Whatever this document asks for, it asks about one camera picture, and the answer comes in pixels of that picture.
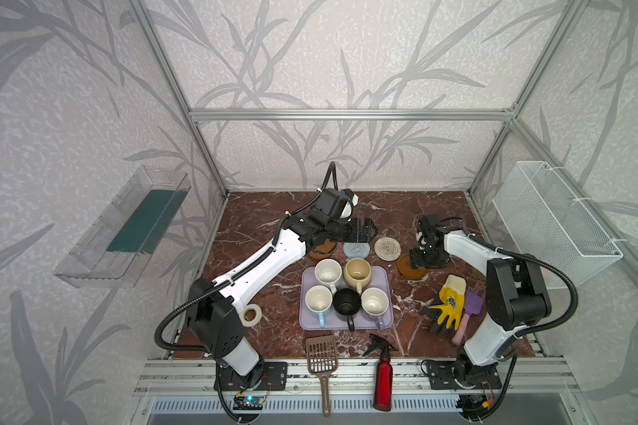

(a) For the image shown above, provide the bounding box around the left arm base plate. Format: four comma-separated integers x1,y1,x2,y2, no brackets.
214,361,288,391

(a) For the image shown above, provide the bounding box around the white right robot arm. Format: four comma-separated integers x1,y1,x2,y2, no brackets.
409,214,579,368

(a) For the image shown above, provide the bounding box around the white speckled mug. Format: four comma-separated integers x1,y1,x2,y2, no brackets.
314,259,342,294

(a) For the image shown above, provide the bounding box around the lilac plastic tray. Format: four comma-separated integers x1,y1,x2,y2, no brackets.
299,266,394,331

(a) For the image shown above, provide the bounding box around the yellow black work glove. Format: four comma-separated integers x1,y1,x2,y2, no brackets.
420,274,466,338

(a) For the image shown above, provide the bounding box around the beige ceramic mug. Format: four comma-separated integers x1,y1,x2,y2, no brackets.
343,258,372,294

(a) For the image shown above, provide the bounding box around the dark wooden coaster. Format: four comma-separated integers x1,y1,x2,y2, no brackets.
396,253,427,281

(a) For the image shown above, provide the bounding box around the black mug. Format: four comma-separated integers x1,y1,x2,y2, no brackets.
332,288,362,332

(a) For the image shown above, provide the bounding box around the white and blue mug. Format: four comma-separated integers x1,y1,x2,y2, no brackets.
305,285,333,329

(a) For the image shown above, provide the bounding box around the white and lilac mug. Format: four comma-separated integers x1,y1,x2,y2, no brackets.
361,288,390,330

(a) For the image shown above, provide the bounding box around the brown litter scoop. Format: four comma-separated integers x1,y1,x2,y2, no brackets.
306,335,338,417

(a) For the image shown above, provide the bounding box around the multicolour woven coaster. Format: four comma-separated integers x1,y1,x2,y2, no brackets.
374,237,402,262

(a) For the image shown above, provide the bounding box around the blue grey woven coaster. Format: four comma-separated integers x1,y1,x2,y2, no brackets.
343,243,370,260

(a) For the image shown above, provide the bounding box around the white tape roll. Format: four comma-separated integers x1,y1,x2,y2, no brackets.
239,304,263,328

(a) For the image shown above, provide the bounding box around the red spray bottle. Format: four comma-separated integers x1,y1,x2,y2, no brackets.
363,334,397,412

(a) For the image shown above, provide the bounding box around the clear plastic wall shelf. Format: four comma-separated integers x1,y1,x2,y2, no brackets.
54,166,191,289

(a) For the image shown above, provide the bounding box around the brown wooden coaster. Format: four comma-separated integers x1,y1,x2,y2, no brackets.
308,240,336,261

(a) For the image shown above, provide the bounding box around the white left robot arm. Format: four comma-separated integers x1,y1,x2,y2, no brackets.
153,162,377,384

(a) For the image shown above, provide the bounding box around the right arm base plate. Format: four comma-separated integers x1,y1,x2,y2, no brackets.
420,358,503,391

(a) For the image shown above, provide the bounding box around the green circuit board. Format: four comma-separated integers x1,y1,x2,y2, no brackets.
233,395,266,411

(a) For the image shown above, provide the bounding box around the white wire wall basket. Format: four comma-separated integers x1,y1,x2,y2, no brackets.
493,161,623,285

